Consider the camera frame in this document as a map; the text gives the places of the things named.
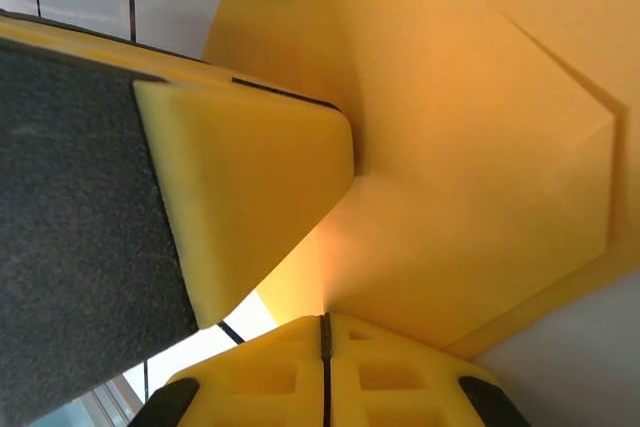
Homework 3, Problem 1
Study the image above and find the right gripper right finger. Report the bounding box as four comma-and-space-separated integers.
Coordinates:
325, 313, 532, 427

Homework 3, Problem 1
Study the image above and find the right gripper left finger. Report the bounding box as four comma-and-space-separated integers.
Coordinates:
128, 313, 329, 427

